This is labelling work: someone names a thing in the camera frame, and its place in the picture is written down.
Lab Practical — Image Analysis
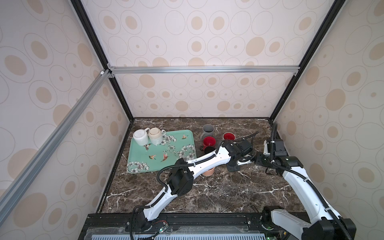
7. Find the red mug black handle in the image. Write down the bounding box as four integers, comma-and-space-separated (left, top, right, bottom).
203, 136, 216, 150

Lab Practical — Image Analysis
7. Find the large grey mug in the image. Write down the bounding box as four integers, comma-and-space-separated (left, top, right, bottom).
201, 124, 215, 140

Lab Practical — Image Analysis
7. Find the cream and peach mug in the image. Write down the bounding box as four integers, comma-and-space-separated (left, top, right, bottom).
203, 168, 215, 177

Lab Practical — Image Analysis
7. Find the cream speckled mug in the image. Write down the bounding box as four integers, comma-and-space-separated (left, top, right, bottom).
148, 128, 167, 146

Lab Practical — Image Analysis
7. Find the white ribbed mug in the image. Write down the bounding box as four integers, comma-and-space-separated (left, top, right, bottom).
133, 128, 150, 146

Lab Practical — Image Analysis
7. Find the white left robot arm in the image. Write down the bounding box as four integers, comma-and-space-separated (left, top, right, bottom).
131, 139, 253, 232

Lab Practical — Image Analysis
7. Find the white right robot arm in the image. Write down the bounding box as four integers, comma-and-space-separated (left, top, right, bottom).
256, 139, 357, 240

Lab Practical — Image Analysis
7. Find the green floral tray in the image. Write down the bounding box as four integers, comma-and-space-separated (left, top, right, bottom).
127, 130, 196, 174

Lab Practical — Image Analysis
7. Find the black corner frame post right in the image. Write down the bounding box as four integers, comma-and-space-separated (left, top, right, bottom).
269, 0, 347, 124

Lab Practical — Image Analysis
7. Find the black corner frame post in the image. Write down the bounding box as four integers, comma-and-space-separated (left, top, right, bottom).
269, 0, 347, 124
70, 0, 135, 122

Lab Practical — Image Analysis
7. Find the aluminium back rail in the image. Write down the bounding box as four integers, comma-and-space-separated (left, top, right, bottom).
110, 65, 300, 74

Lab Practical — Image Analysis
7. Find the aluminium rail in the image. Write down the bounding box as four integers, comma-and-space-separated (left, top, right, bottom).
110, 65, 300, 74
1, 69, 112, 225

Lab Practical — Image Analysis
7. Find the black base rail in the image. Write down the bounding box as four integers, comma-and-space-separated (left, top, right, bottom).
78, 213, 295, 240

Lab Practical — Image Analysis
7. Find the black corner frame post left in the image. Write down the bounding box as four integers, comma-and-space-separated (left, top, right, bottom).
70, 0, 135, 122

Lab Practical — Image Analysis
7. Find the aluminium left rail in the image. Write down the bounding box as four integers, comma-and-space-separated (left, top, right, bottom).
1, 69, 112, 225

